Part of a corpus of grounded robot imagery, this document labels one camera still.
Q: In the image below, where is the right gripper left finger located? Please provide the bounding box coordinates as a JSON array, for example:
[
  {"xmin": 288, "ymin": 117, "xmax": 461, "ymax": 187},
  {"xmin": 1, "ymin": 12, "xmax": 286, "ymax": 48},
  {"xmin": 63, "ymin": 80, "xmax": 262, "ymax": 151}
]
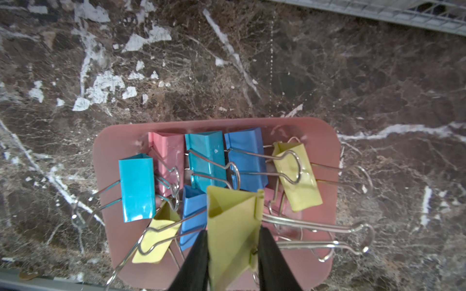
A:
[{"xmin": 168, "ymin": 230, "xmax": 209, "ymax": 291}]

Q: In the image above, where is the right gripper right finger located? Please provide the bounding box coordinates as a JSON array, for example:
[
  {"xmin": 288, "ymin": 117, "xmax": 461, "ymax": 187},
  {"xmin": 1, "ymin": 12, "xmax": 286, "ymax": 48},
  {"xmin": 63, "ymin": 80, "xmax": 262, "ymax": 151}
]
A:
[{"xmin": 258, "ymin": 227, "xmax": 303, "ymax": 291}]

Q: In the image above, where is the pink storage box tray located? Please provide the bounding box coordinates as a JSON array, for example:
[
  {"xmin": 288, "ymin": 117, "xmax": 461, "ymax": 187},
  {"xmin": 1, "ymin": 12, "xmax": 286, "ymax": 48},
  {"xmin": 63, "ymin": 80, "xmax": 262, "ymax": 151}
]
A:
[{"xmin": 93, "ymin": 117, "xmax": 341, "ymax": 290}]

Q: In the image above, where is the blue binder clip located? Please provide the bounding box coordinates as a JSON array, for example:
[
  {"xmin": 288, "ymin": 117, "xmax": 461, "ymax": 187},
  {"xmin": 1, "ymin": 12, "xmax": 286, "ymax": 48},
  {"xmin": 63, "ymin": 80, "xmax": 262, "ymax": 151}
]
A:
[
  {"xmin": 224, "ymin": 127, "xmax": 303, "ymax": 192},
  {"xmin": 180, "ymin": 185, "xmax": 207, "ymax": 251}
]

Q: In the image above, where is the yellow green binder clip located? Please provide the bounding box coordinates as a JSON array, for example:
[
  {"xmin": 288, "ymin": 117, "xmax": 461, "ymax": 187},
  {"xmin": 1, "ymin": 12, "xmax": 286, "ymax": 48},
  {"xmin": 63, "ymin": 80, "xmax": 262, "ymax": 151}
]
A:
[{"xmin": 271, "ymin": 141, "xmax": 374, "ymax": 213}]

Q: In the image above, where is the teal binder clip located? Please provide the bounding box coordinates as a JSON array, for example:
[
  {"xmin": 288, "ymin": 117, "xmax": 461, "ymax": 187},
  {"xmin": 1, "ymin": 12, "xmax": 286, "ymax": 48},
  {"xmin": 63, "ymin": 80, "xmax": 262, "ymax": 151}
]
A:
[
  {"xmin": 184, "ymin": 131, "xmax": 241, "ymax": 192},
  {"xmin": 72, "ymin": 153, "xmax": 157, "ymax": 230}
]

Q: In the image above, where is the white wire desk organizer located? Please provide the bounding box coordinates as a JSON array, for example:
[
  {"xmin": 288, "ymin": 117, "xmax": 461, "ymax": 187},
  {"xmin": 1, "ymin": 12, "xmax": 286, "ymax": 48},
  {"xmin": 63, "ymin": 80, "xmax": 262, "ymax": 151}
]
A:
[{"xmin": 282, "ymin": 0, "xmax": 466, "ymax": 36}]

